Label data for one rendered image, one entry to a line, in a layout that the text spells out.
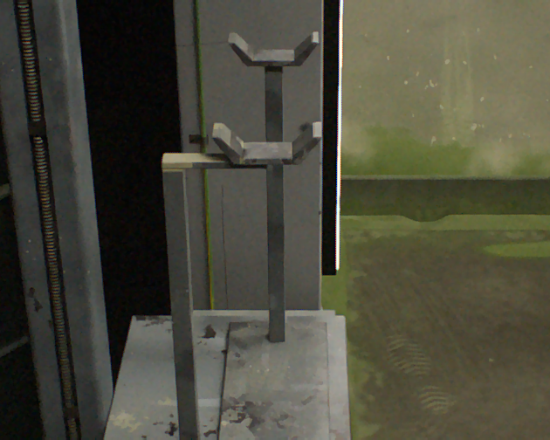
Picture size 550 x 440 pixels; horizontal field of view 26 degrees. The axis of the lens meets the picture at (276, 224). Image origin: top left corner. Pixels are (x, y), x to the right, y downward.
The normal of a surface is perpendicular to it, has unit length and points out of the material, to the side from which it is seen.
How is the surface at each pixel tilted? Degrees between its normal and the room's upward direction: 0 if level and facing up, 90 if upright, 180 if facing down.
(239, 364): 0
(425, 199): 90
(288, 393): 0
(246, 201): 90
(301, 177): 90
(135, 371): 0
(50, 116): 90
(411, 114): 57
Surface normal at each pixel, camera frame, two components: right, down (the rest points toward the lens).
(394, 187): -0.02, 0.49
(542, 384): -0.01, -0.88
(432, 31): -0.03, -0.08
